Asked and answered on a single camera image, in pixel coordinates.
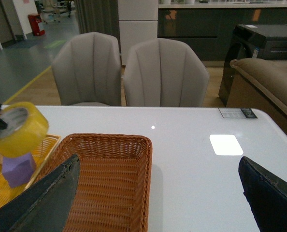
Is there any purple foam cube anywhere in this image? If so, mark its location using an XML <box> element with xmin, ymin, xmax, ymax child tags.
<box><xmin>2</xmin><ymin>152</ymin><xmax>36</xmax><ymax>188</ymax></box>

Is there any brown wicker basket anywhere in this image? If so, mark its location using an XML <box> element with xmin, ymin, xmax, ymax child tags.
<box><xmin>37</xmin><ymin>133</ymin><xmax>153</xmax><ymax>232</ymax></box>

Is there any beige sofa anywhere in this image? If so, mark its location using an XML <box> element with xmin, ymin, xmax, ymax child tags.
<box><xmin>226</xmin><ymin>58</ymin><xmax>287</xmax><ymax>135</ymax></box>

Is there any yellow woven basket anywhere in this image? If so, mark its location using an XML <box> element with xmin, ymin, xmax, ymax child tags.
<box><xmin>0</xmin><ymin>134</ymin><xmax>61</xmax><ymax>208</ymax></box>

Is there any white refrigerator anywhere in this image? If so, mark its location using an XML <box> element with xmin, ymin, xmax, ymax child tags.
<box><xmin>117</xmin><ymin>0</ymin><xmax>158</xmax><ymax>65</ymax></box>

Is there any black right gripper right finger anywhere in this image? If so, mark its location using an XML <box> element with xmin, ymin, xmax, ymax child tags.
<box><xmin>238</xmin><ymin>156</ymin><xmax>287</xmax><ymax>232</ymax></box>

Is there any grey curtain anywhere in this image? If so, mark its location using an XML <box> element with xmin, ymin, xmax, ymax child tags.
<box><xmin>74</xmin><ymin>0</ymin><xmax>121</xmax><ymax>54</ymax></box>

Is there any dark kitchen counter cabinet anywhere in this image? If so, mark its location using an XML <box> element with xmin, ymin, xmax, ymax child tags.
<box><xmin>158</xmin><ymin>0</ymin><xmax>287</xmax><ymax>66</ymax></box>

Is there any grey chair left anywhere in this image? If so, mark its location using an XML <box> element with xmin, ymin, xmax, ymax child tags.
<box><xmin>51</xmin><ymin>32</ymin><xmax>121</xmax><ymax>106</ymax></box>

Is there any yellow clear tape roll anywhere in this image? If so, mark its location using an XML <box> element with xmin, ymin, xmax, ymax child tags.
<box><xmin>0</xmin><ymin>101</ymin><xmax>49</xmax><ymax>158</ymax></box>

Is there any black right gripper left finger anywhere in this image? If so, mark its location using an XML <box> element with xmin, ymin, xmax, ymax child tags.
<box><xmin>0</xmin><ymin>154</ymin><xmax>80</xmax><ymax>232</ymax></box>

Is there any table label sticker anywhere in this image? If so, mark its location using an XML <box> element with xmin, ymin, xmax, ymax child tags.
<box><xmin>219</xmin><ymin>108</ymin><xmax>257</xmax><ymax>119</ymax></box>

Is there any grey chair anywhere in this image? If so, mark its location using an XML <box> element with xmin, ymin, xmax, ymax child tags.
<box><xmin>51</xmin><ymin>32</ymin><xmax>121</xmax><ymax>106</ymax></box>
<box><xmin>124</xmin><ymin>38</ymin><xmax>210</xmax><ymax>107</ymax></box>

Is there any office chair background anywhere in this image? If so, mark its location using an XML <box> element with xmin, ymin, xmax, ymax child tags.
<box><xmin>41</xmin><ymin>0</ymin><xmax>73</xmax><ymax>24</ymax></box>

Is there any red bin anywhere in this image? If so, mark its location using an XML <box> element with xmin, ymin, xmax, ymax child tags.
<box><xmin>28</xmin><ymin>14</ymin><xmax>45</xmax><ymax>36</ymax></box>

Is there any grey chair right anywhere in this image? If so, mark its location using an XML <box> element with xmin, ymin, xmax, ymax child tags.
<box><xmin>124</xmin><ymin>38</ymin><xmax>210</xmax><ymax>107</ymax></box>

